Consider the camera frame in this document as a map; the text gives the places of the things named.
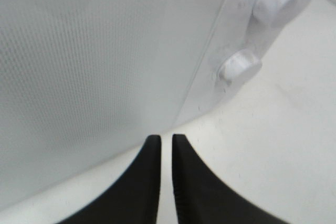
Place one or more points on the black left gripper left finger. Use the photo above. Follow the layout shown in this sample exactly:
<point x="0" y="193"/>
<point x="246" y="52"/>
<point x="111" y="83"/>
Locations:
<point x="134" y="197"/>

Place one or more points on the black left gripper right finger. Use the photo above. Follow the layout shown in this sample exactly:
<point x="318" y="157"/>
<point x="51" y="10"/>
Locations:
<point x="201" y="197"/>

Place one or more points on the white timer knob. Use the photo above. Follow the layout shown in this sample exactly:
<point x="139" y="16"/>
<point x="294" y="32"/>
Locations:
<point x="240" y="67"/>

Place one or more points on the white microwave door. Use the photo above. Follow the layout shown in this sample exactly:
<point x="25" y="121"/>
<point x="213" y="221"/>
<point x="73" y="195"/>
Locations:
<point x="82" y="80"/>

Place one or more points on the white microwave oven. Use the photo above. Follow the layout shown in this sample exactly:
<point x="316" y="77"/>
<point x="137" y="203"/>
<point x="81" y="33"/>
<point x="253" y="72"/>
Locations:
<point x="235" y="29"/>

